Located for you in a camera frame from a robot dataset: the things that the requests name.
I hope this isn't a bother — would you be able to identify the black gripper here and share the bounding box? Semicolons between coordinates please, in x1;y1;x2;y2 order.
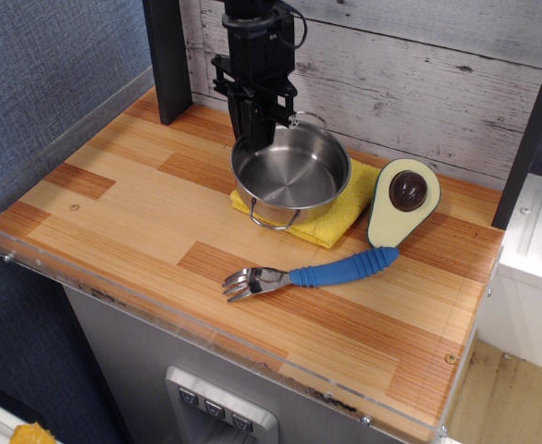
212;11;298;151

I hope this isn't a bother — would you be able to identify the small steel pot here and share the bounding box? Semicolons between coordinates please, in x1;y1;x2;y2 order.
230;111;351;230

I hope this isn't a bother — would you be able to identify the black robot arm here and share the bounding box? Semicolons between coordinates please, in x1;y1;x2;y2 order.
212;1;297;151

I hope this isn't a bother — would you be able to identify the yellow folded cloth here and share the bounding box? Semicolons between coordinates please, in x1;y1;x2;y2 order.
229;156;383;250

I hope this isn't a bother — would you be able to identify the toy avocado half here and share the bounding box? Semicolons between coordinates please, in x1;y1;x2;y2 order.
367;159;441;247

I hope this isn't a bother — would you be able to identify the clear acrylic guard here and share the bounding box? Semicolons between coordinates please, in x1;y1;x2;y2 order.
0;73;501;443

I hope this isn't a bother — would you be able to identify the grey toy fridge cabinet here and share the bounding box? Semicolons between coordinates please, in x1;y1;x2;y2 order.
66;288;446;443

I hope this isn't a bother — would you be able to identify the silver dispenser button panel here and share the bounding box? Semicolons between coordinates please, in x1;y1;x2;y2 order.
166;365;279;443

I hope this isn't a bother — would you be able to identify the white toy sink unit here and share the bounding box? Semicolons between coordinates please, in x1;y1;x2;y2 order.
476;174;542;367

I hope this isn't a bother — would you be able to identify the yellow tape piece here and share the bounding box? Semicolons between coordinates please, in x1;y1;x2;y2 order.
9;423;57;444

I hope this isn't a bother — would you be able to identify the black left post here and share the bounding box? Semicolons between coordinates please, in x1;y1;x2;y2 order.
142;0;192;125

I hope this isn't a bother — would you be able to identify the black post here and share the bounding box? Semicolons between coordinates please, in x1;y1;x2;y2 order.
142;0;192;125
491;83;542;229

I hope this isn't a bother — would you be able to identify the blue handled metal fork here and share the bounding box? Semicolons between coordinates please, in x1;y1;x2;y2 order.
222;247;400;302

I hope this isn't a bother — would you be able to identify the black right post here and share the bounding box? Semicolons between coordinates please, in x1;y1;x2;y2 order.
491;83;542;229

